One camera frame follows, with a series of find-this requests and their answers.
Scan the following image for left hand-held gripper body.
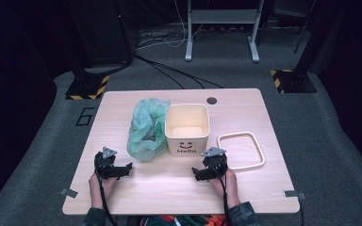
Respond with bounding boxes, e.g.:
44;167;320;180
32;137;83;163
93;146;125;181

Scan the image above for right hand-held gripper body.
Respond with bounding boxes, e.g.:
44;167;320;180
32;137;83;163
200;146;229;181

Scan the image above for white plastic bin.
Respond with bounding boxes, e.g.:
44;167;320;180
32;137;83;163
164;103;211;157

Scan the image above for green plastic bag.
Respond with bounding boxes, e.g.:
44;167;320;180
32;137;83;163
125;97;172;163

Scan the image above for white bin rim ring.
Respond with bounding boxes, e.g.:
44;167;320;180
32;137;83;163
216;131;266;171

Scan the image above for person's left hand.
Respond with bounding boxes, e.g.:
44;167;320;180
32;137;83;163
88;172;119;202

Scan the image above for person's right hand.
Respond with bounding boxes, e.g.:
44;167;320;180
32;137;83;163
208;169;240;203

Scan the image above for crumpled grey paper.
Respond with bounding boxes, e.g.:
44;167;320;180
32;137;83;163
141;124;158;141

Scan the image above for grey tape piece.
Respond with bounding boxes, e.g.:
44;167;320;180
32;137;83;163
58;187;79;199
283;189;307;201

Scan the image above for person's colourful clothing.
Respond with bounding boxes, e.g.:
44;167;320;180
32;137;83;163
136;214;230;226

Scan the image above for black stand with striped base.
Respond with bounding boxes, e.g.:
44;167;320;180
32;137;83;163
270;0;353;95
64;0;136;101

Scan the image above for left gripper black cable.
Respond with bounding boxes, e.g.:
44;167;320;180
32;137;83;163
95;173;119;226

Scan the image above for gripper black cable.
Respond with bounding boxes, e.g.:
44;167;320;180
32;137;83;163
213;162;234;226
95;173;119;226

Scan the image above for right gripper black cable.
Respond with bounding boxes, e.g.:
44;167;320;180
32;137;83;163
213;162;234;226

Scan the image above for black cable at table edge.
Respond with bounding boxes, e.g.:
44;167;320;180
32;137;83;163
299;199;306;226

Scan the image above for black floor cables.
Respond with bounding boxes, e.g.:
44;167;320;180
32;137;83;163
134;54;224;90

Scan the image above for white floor cables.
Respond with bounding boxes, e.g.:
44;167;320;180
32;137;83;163
136;0;206;51

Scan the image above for white desk frame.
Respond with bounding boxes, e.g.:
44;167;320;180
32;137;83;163
184;0;266;63

